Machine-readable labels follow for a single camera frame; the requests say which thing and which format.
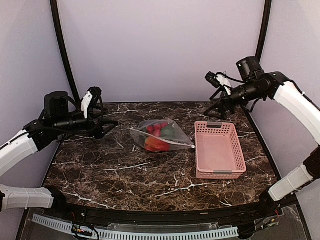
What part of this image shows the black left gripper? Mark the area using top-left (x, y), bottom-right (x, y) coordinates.
top-left (53, 105), bottom-right (119, 139)

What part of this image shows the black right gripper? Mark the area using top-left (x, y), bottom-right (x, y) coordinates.
top-left (204, 80), bottom-right (265, 120)

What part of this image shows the red orange mango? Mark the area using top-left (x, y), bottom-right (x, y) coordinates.
top-left (144, 137), bottom-right (170, 152)

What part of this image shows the red lychee bunch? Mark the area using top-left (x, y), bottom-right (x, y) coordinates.
top-left (146, 122), bottom-right (168, 137)

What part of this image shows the clear zip top bag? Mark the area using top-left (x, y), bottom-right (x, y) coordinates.
top-left (130, 118), bottom-right (196, 153)

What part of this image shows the green lime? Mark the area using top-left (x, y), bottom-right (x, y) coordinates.
top-left (160, 125), bottom-right (176, 139)

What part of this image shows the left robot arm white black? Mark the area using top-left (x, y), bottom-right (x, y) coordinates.
top-left (0, 87), bottom-right (119, 218)

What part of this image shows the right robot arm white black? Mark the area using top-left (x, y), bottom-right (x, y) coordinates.
top-left (204, 56), bottom-right (320, 217)

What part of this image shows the pink perforated plastic basket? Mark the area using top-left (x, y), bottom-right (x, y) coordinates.
top-left (194, 121), bottom-right (247, 180)

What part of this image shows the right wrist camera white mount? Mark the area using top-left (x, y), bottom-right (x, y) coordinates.
top-left (205, 72), bottom-right (233, 96)

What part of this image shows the left black frame post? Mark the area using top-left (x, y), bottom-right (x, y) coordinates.
top-left (49, 0), bottom-right (80, 104)

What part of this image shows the black frame post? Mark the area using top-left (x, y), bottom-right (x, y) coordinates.
top-left (49, 0), bottom-right (80, 104)
top-left (255, 0), bottom-right (272, 62)

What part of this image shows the right black frame post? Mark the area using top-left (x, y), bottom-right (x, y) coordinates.
top-left (255, 0), bottom-right (272, 62)

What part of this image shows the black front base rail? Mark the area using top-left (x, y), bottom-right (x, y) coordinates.
top-left (19, 196), bottom-right (311, 240)

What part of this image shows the white slotted cable duct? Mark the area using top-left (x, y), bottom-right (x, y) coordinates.
top-left (32, 214), bottom-right (239, 240)

